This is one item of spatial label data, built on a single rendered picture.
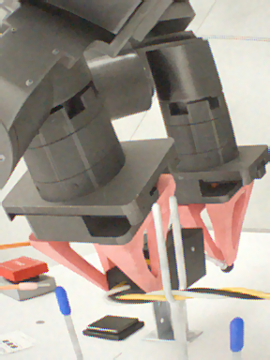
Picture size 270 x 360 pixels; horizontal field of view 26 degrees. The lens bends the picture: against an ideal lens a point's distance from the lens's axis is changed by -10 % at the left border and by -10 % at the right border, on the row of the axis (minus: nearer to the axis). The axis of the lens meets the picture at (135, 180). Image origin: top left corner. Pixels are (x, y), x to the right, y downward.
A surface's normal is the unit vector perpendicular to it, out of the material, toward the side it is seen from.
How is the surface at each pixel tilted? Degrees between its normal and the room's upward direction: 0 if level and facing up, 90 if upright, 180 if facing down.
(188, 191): 54
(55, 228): 68
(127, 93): 88
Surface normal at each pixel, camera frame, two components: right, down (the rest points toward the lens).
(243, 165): -0.24, -0.93
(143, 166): -0.33, -0.81
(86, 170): 0.41, 0.33
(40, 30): 0.49, -0.65
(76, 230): -0.41, 0.58
